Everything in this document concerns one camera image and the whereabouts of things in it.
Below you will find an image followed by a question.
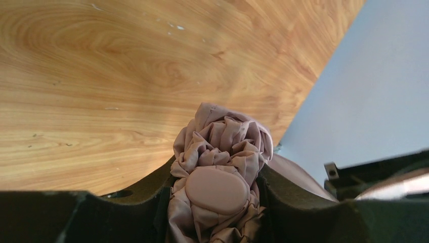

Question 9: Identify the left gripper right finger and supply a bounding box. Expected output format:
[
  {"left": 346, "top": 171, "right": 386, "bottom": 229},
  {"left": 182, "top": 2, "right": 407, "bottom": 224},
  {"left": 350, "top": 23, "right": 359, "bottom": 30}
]
[{"left": 256, "top": 166, "right": 428, "bottom": 242}]

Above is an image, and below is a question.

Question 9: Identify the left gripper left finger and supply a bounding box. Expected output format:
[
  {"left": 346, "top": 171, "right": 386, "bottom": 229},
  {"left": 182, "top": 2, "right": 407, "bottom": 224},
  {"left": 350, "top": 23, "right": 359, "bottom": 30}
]
[{"left": 1, "top": 160, "right": 174, "bottom": 242}]

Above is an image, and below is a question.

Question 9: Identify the pink folding umbrella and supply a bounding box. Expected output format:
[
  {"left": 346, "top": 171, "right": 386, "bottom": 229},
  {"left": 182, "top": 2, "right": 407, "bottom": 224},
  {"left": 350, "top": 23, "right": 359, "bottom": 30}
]
[{"left": 166, "top": 103, "right": 334, "bottom": 242}]

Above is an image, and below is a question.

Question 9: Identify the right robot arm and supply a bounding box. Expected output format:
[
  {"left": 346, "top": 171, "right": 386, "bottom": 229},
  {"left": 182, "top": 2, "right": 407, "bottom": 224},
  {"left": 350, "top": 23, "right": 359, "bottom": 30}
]
[{"left": 324, "top": 150, "right": 428, "bottom": 201}]

